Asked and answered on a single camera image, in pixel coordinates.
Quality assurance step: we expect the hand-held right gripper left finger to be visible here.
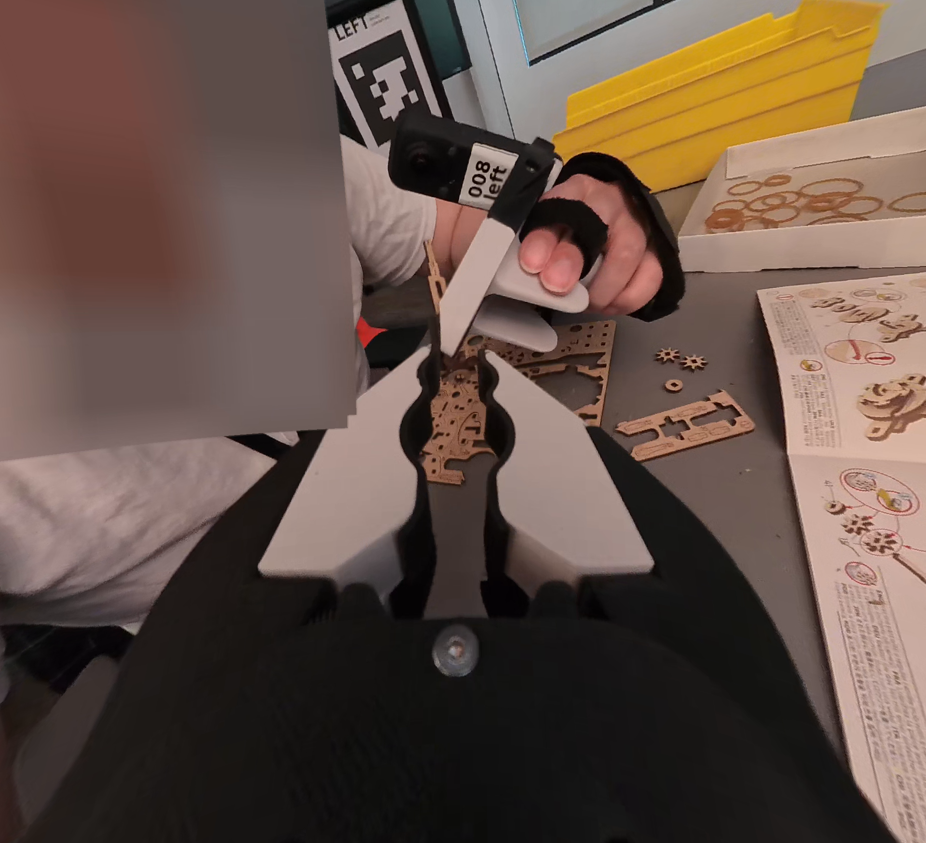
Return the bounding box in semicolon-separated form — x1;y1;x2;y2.
257;342;441;618

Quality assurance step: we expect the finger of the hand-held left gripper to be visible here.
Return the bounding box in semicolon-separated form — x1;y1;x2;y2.
437;217;523;358
469;304;561;354

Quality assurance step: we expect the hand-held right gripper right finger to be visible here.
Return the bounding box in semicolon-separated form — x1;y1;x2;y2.
477;350;655;618

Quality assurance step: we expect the slotted wooden shaft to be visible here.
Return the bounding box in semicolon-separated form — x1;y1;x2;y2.
423;240;444;316

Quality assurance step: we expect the large punched wooden parts sheet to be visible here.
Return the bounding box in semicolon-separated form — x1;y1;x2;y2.
418;318;618;487

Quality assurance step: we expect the illustrated instruction booklet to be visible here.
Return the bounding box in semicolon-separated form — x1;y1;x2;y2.
756;272;926;843

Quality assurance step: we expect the person's left forearm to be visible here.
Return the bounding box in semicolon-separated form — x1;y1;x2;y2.
340;134;478;294

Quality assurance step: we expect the small punched wooden parts sheet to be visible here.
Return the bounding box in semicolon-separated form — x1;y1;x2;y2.
615;391;755;461

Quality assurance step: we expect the person's left hand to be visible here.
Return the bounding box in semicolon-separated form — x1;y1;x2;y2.
517;174;663;317

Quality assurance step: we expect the person's white shirt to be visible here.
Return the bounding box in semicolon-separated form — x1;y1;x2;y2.
0;416;323;630

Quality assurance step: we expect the pile of wooden rings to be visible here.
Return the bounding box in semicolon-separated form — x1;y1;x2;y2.
705;174;926;232

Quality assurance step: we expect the yellow plastic bin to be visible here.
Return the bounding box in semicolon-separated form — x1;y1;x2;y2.
553;0;887;193

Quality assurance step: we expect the white cardboard box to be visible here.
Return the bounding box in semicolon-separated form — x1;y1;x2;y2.
676;130;926;274

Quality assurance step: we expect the black hand strap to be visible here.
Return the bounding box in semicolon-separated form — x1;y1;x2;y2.
560;152;686;323

